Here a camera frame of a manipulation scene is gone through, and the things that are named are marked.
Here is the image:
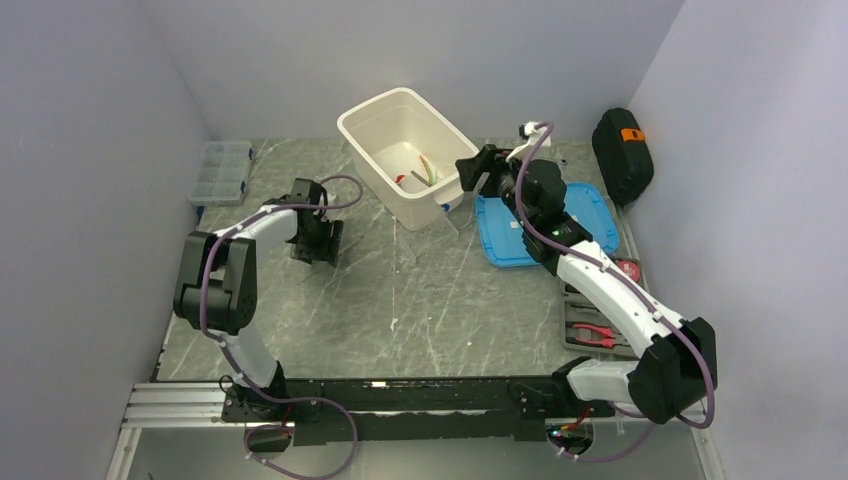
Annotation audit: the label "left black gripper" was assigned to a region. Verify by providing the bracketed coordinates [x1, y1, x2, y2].
[291, 216, 343, 267]

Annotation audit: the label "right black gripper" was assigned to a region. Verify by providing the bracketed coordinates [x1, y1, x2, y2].
[454, 145, 535, 230]

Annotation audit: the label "glass stirring rod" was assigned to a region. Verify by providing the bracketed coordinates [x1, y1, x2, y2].
[299, 240, 360, 284]

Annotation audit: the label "blue plastic tray lid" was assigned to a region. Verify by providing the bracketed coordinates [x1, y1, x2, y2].
[475, 182, 620, 268]

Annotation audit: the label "white plastic bin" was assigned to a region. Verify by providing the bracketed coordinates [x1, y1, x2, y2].
[337, 87, 479, 231]

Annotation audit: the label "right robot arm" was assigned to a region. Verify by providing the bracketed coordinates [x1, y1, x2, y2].
[455, 144, 718, 428]

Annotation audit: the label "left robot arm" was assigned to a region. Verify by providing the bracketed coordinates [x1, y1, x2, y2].
[173, 178, 344, 420]

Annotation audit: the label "clear test tube rack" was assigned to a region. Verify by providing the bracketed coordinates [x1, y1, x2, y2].
[394, 215, 459, 262]

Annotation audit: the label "clear compartment organizer box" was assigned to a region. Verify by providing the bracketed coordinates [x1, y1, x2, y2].
[187, 140, 254, 207]

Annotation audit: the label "black tool case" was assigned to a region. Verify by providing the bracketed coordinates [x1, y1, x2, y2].
[591, 108, 655, 206]

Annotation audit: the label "red tape measure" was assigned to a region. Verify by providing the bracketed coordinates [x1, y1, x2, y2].
[615, 259, 643, 283]

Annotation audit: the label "grey tool set tray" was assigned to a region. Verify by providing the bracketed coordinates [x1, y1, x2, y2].
[559, 280, 638, 360]

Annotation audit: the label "red pliers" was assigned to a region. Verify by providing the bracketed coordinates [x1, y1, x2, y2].
[566, 323, 629, 350]

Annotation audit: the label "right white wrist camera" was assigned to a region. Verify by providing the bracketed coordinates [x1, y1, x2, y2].
[506, 121, 554, 162]

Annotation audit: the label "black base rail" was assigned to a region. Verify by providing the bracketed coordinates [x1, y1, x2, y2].
[220, 376, 614, 446]

